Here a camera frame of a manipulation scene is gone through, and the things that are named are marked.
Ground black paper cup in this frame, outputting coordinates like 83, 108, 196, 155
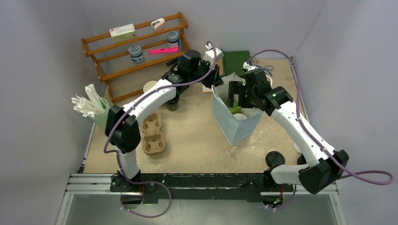
165, 96, 180, 111

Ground blue white jar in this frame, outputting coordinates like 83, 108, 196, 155
128, 45, 145, 64
166, 30, 180, 48

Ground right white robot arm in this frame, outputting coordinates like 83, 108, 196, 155
239, 68, 349, 194

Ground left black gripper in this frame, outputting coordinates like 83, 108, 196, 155
189, 60, 223, 90

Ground pink marker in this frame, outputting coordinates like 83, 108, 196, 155
148, 47, 179, 55

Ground white wrapped straws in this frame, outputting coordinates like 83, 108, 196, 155
71, 84, 105, 118

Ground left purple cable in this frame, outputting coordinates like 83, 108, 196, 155
103, 41, 217, 218

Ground green paper bag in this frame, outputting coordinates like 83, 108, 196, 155
222, 51, 251, 76

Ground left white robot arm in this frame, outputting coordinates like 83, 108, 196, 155
104, 48, 223, 192

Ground pink white stapler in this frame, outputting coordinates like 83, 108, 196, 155
151, 18, 165, 30

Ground white cup lid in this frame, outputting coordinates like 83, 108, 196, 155
234, 113, 248, 121

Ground wooden shelf rack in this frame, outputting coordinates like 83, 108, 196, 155
81, 12, 191, 103

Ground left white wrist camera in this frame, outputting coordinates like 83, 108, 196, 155
203, 43, 224, 64

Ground white cup stack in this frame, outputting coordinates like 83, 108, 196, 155
143, 81, 157, 93

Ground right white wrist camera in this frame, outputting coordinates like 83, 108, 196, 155
242, 61, 257, 73

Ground light blue paper bag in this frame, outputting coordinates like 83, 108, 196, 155
211, 73, 263, 146

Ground green paper cup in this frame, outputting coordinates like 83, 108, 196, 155
228, 100, 242, 114

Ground brown pulp cup carrier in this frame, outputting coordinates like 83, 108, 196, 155
141, 112, 166, 156

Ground green straw holder cup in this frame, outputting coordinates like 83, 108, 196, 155
92, 98, 110, 131

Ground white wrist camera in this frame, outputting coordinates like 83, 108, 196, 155
203, 43, 224, 64
242, 61, 257, 73

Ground stacked black cup lids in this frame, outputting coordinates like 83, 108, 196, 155
297, 155, 306, 165

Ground right blue white jar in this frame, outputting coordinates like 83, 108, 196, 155
166, 30, 180, 48

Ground left blue white jar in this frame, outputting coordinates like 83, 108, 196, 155
128, 45, 145, 64

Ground white green box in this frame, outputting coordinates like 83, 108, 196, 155
109, 23, 136, 43

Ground black cup lid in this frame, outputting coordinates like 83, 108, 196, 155
265, 151, 285, 167

